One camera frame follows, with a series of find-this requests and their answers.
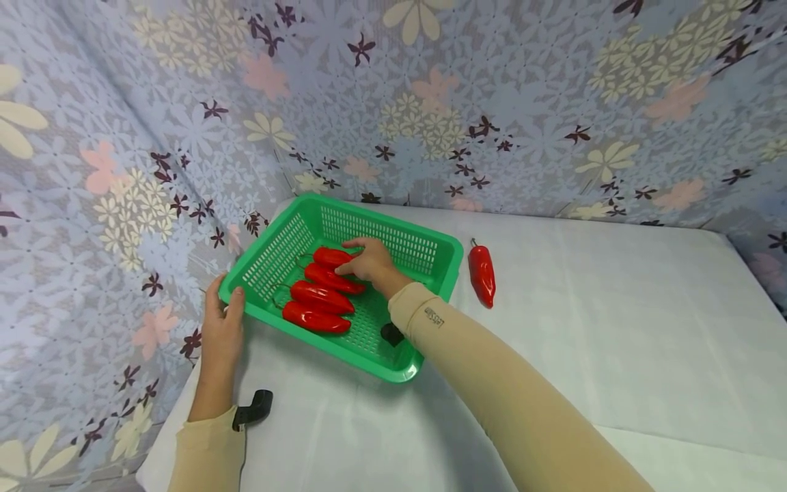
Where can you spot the person's right hand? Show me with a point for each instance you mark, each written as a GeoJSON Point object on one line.
{"type": "Point", "coordinates": [374, 263]}

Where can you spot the person's left hand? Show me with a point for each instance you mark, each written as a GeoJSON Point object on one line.
{"type": "Point", "coordinates": [221, 338]}

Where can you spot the person's right thumb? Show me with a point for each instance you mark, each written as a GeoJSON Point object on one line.
{"type": "Point", "coordinates": [349, 269]}

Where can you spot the person's left index finger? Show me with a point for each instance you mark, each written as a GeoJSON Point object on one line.
{"type": "Point", "coordinates": [214, 290]}

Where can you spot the person's left thumb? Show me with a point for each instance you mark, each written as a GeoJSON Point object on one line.
{"type": "Point", "coordinates": [236, 303]}

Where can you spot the person's right index finger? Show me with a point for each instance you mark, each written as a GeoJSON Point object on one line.
{"type": "Point", "coordinates": [358, 242]}

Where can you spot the red chili pepper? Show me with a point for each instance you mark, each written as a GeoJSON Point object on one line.
{"type": "Point", "coordinates": [315, 318]}
{"type": "Point", "coordinates": [320, 297]}
{"type": "Point", "coordinates": [482, 275]}
{"type": "Point", "coordinates": [326, 278]}
{"type": "Point", "coordinates": [328, 257]}

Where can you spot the green plastic basket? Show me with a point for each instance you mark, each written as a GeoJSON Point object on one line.
{"type": "Point", "coordinates": [424, 251]}

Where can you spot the person's left forearm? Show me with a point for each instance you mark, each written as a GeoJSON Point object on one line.
{"type": "Point", "coordinates": [206, 444]}

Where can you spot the person's right forearm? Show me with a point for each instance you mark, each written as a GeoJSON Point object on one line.
{"type": "Point", "coordinates": [510, 403]}

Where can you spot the black wrist band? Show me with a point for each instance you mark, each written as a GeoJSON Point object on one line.
{"type": "Point", "coordinates": [253, 408]}
{"type": "Point", "coordinates": [391, 334]}

